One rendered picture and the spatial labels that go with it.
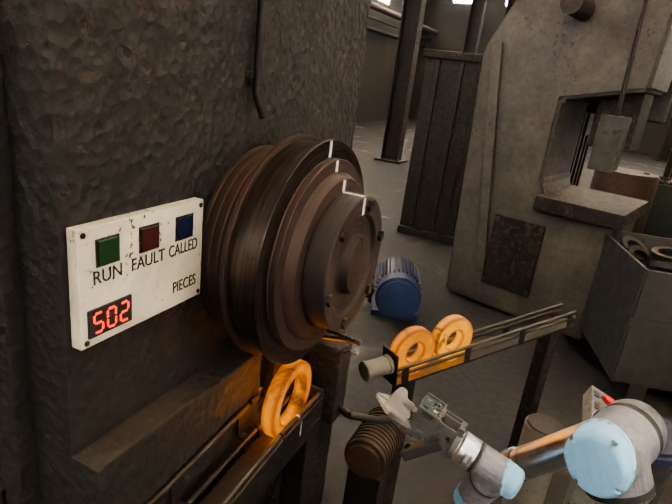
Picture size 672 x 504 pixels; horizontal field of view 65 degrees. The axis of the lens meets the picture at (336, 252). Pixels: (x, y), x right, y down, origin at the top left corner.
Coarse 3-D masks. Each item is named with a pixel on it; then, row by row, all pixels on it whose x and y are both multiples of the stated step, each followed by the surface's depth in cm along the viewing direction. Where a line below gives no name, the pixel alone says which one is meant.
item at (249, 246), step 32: (288, 160) 95; (320, 160) 99; (352, 160) 113; (256, 192) 91; (288, 192) 91; (256, 224) 89; (256, 256) 87; (256, 288) 89; (256, 320) 92; (288, 352) 107
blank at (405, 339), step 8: (408, 328) 157; (416, 328) 157; (424, 328) 159; (400, 336) 156; (408, 336) 155; (416, 336) 156; (424, 336) 158; (432, 336) 160; (392, 344) 156; (400, 344) 154; (408, 344) 156; (424, 344) 159; (432, 344) 161; (400, 352) 155; (416, 352) 163; (424, 352) 161; (432, 352) 162; (400, 360) 156; (408, 360) 160; (416, 360) 160
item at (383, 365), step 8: (368, 360) 154; (376, 360) 154; (384, 360) 154; (392, 360) 154; (360, 368) 154; (368, 368) 150; (376, 368) 152; (384, 368) 153; (392, 368) 154; (368, 376) 151; (376, 376) 152
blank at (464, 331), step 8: (448, 320) 163; (456, 320) 163; (464, 320) 165; (440, 328) 162; (448, 328) 162; (456, 328) 164; (464, 328) 166; (472, 328) 168; (440, 336) 162; (448, 336) 164; (456, 336) 170; (464, 336) 168; (440, 344) 163; (448, 344) 170; (456, 344) 168; (464, 344) 169; (440, 352) 164
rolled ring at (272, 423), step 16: (288, 368) 117; (304, 368) 123; (272, 384) 115; (288, 384) 116; (304, 384) 127; (272, 400) 113; (304, 400) 128; (272, 416) 113; (288, 416) 125; (272, 432) 115
